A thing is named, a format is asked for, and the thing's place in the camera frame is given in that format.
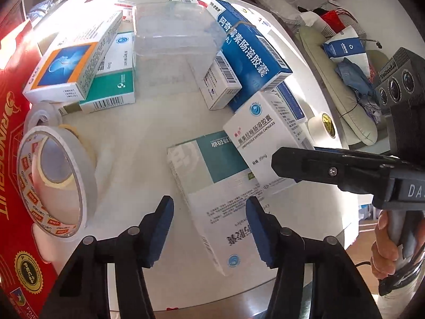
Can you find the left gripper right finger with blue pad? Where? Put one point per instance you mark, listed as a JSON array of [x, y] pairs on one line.
[[265, 229]]

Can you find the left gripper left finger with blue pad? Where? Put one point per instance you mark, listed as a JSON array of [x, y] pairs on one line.
[[154, 229]]

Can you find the white teal cefixime box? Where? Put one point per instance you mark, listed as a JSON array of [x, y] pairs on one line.
[[215, 182]]

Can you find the white omeprazole capsule box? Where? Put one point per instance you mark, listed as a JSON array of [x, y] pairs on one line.
[[261, 126]]

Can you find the large tape roll red print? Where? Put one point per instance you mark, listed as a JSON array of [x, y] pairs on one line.
[[61, 213]]

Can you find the blue banded medicine box bundle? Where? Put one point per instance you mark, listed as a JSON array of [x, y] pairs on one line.
[[257, 65]]

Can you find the clear plastic container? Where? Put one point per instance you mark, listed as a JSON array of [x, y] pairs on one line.
[[178, 32]]

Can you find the beige masking tape roll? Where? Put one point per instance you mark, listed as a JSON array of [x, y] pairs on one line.
[[63, 156]]

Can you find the white blue-green medicine box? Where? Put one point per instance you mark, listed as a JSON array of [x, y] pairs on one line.
[[284, 92]]

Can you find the operator right hand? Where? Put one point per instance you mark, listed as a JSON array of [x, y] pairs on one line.
[[384, 251]]

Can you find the blue denim clothes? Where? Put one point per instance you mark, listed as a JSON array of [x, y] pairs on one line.
[[353, 77]]

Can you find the red cardboard fruit box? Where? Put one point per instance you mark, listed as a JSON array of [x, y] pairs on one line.
[[26, 278]]

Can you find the white green medicine box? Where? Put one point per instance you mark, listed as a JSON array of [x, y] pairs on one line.
[[113, 85]]

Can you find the white blue shopping bag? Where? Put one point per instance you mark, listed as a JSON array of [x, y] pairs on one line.
[[347, 44]]

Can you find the small white barcode box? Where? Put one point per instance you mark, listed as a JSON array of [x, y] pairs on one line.
[[220, 84]]

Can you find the small clear tape roll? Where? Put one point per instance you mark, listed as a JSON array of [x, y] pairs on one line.
[[42, 113]]

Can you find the orange blue white medicine box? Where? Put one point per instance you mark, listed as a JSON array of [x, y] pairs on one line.
[[69, 65]]

